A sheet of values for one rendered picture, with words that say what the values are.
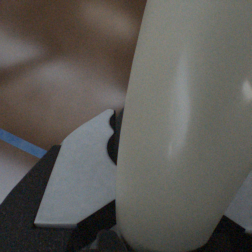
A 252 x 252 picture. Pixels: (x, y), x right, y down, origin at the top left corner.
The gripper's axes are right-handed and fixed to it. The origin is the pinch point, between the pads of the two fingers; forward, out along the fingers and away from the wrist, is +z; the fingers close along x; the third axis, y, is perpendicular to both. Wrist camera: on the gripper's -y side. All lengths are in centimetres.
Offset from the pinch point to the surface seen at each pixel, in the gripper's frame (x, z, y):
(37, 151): -69, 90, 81
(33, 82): -62, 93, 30
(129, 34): -5, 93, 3
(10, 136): -88, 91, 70
